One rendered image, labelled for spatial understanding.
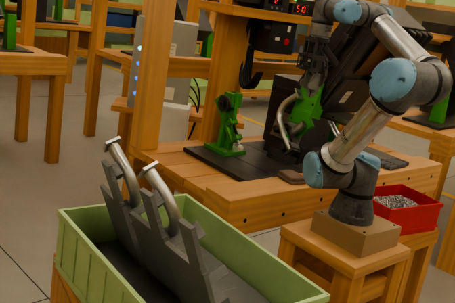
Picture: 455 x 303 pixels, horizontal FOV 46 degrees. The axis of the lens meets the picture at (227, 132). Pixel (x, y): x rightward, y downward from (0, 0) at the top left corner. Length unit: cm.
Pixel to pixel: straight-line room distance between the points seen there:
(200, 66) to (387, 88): 123
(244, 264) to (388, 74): 63
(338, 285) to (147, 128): 104
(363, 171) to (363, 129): 24
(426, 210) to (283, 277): 99
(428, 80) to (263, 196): 78
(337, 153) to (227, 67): 99
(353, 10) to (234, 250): 82
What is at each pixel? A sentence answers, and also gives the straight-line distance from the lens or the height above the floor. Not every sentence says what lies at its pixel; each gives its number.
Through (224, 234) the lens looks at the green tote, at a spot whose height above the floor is 93.
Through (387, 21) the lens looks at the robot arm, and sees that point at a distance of 176.
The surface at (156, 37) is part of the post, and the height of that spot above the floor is 137.
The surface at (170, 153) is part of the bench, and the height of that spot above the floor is 88.
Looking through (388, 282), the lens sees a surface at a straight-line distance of 195.
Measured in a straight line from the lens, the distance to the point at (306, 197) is 216.
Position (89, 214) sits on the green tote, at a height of 94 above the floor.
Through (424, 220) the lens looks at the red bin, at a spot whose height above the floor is 85.
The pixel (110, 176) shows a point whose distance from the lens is 133.
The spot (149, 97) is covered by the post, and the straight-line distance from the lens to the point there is 226.
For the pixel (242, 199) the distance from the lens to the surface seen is 189.
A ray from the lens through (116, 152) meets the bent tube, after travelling 135.
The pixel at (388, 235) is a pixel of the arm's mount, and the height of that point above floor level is 90.
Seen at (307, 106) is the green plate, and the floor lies 116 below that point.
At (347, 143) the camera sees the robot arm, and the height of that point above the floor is 122.
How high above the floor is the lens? 158
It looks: 14 degrees down
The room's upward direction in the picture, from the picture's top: 9 degrees clockwise
